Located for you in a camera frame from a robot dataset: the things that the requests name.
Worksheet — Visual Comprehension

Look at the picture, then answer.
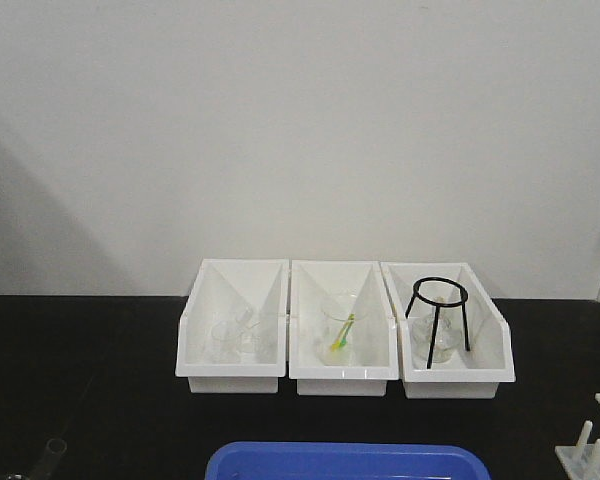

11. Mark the clear glass test tube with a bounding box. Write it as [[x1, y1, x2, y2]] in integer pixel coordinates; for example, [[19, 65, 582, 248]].
[[28, 438, 67, 480]]

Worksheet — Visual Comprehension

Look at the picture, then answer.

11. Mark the white test tube rack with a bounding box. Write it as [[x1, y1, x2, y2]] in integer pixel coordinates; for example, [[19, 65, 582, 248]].
[[554, 393, 600, 480]]

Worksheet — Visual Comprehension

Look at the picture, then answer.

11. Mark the beaker with green yellow sticks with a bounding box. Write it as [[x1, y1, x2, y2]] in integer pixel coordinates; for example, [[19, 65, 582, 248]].
[[316, 292, 369, 366]]

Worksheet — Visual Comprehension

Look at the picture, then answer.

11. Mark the middle white storage bin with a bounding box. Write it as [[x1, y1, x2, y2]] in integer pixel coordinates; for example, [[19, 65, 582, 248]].
[[289, 260, 399, 397]]

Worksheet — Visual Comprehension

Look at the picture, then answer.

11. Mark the white storage bin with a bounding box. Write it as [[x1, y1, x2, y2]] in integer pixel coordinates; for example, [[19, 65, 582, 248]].
[[381, 262, 515, 399], [175, 259, 290, 394], [289, 260, 399, 397]]

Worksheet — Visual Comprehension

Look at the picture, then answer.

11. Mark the left white storage bin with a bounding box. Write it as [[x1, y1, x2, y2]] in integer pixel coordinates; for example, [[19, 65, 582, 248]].
[[175, 259, 290, 394]]

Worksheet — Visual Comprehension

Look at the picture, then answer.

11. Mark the glassware in left bin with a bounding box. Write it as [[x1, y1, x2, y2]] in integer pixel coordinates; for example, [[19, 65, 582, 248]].
[[209, 307, 270, 364]]

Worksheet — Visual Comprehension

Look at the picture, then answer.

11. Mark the glass flask under tripod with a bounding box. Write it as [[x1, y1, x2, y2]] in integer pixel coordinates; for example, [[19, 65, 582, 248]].
[[412, 306, 459, 363]]

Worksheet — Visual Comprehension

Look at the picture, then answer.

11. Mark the right white storage bin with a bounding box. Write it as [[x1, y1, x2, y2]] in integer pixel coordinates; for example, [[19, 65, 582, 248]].
[[381, 262, 515, 399]]

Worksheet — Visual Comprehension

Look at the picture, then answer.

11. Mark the blue plastic tray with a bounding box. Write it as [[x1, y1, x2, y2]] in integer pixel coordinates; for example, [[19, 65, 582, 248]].
[[205, 441, 490, 480]]

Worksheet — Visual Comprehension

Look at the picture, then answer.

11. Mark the black wire tripod stand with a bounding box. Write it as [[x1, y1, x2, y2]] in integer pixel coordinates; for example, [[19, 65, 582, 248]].
[[405, 277, 471, 370]]

